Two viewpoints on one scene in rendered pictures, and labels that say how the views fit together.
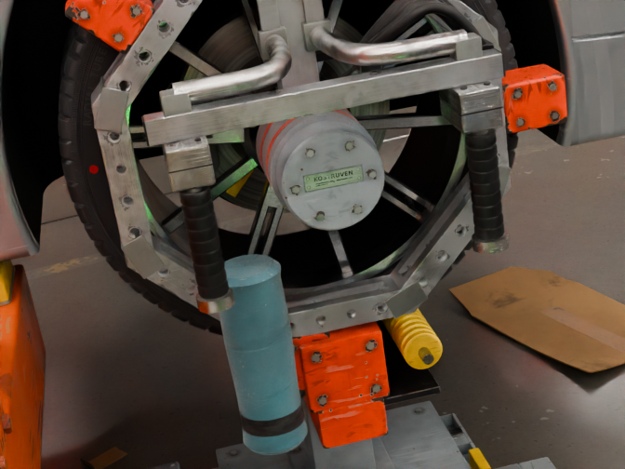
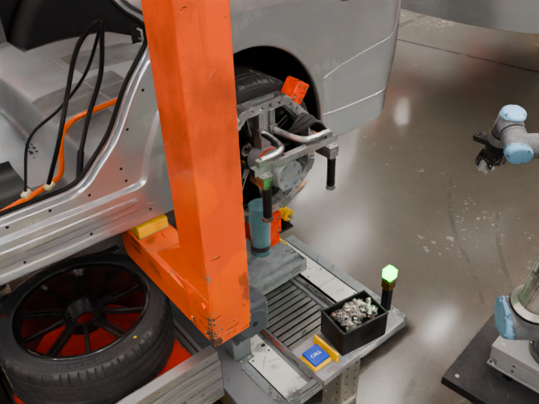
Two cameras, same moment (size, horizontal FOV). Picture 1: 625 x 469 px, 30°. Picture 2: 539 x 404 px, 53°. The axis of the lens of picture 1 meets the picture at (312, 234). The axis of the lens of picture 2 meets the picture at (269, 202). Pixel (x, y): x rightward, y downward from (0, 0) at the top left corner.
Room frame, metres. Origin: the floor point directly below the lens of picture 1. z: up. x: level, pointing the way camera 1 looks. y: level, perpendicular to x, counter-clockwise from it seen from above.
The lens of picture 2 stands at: (-0.21, 0.97, 2.00)
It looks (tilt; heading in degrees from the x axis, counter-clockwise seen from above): 35 degrees down; 330
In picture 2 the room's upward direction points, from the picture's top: 2 degrees counter-clockwise
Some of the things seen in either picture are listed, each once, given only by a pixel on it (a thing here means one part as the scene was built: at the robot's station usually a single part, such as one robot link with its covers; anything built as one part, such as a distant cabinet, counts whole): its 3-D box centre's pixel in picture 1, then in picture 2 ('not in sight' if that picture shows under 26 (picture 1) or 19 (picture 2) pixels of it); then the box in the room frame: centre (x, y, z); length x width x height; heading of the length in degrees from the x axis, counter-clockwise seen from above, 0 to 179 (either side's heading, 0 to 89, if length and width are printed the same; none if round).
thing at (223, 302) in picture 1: (205, 245); (267, 203); (1.25, 0.12, 0.83); 0.04 x 0.04 x 0.16
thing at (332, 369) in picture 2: not in sight; (349, 337); (0.82, 0.05, 0.44); 0.43 x 0.17 x 0.03; 98
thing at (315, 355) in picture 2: not in sight; (315, 356); (0.80, 0.21, 0.47); 0.07 x 0.07 x 0.02; 8
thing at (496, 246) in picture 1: (485, 187); (330, 171); (1.30, -0.21, 0.83); 0.04 x 0.04 x 0.16
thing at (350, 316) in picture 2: not in sight; (353, 321); (0.82, 0.03, 0.51); 0.20 x 0.14 x 0.13; 89
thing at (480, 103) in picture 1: (470, 100); (326, 147); (1.33, -0.21, 0.93); 0.09 x 0.05 x 0.05; 8
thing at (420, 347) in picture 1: (402, 317); (272, 204); (1.63, -0.12, 0.51); 0.29 x 0.06 x 0.06; 8
